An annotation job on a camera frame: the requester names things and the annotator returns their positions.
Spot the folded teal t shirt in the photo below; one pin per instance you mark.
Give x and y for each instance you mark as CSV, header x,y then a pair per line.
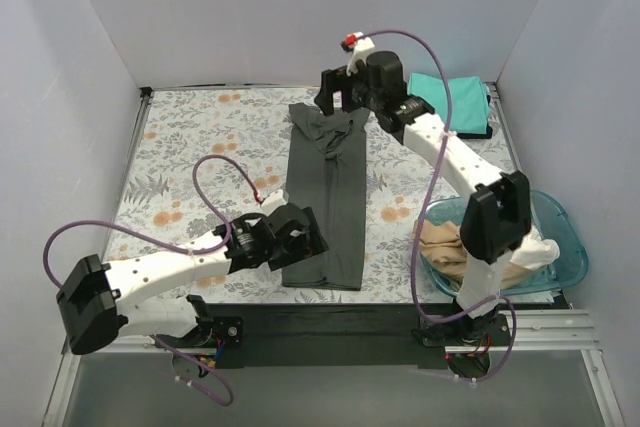
x,y
432,90

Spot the beige t shirt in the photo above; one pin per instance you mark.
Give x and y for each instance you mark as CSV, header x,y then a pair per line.
x,y
443,249

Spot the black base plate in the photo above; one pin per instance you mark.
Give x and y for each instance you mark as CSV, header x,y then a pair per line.
x,y
305,335

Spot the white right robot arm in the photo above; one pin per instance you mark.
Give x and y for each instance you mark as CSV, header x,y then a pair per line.
x,y
497,215

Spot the dark grey t shirt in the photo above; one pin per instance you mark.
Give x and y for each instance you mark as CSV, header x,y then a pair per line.
x,y
326,172

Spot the white t shirt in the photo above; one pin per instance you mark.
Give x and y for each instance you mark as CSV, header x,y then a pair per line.
x,y
535,251

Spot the floral table mat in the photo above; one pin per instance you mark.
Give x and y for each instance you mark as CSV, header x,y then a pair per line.
x,y
203,153

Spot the folded black t shirt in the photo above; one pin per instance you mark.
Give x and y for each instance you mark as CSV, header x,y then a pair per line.
x,y
473,112

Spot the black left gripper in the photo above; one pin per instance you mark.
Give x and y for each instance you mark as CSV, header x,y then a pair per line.
x,y
310,239

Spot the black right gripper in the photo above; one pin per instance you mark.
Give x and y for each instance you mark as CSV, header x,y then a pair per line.
x,y
342,81

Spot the teal plastic basket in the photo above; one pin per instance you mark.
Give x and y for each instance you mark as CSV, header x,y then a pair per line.
x,y
552,222

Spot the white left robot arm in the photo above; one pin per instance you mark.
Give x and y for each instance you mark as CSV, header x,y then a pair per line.
x,y
102,301

